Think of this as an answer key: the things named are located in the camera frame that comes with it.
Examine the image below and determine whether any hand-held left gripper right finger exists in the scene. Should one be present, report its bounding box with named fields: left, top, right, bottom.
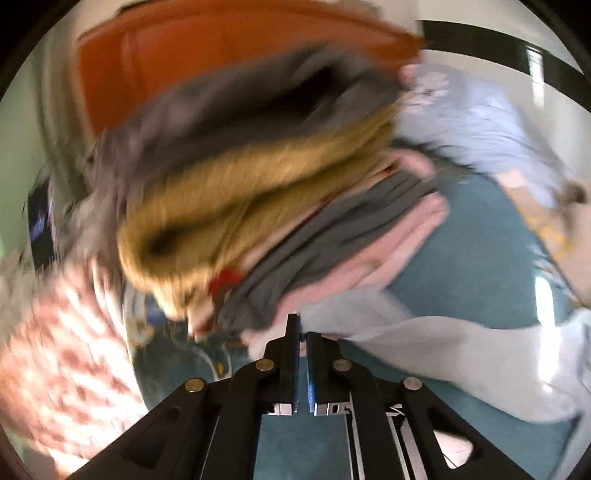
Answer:
left=307, top=331, right=528, bottom=480

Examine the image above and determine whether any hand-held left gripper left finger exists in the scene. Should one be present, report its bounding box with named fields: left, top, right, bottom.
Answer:
left=65, top=313, right=302, bottom=480

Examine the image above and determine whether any light grey garment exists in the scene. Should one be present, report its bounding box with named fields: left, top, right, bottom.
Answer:
left=295, top=288, right=591, bottom=480

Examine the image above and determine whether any small red tag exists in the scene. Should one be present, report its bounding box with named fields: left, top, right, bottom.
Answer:
left=208, top=270, right=243, bottom=297

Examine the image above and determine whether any dark grey folded garment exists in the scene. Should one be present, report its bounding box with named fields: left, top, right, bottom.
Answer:
left=215, top=173, right=444, bottom=334

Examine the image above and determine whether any pink folded garment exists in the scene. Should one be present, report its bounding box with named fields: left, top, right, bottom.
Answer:
left=189, top=151, right=451, bottom=344

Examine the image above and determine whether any mustard yellow knitted garment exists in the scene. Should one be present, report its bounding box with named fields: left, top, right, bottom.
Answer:
left=117, top=102, right=408, bottom=320

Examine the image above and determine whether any teal printed blanket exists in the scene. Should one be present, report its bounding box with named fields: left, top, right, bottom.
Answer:
left=124, top=174, right=580, bottom=480

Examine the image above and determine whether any pink white checked cloth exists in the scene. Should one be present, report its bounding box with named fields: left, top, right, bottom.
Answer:
left=0, top=256, right=145, bottom=463

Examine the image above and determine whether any grey fleece garment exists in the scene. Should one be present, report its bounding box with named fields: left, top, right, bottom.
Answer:
left=60, top=46, right=403, bottom=261

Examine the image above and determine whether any dark screen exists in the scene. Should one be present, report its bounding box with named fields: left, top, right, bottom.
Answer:
left=27, top=179, right=64, bottom=274

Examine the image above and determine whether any light blue floral cloth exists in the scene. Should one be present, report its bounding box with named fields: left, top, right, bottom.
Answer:
left=392, top=62, right=588, bottom=214

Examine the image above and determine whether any orange plastic basket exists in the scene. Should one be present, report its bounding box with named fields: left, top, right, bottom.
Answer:
left=75, top=0, right=429, bottom=139

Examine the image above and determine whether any black wall beam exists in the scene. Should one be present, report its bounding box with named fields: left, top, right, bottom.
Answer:
left=416, top=20, right=585, bottom=86

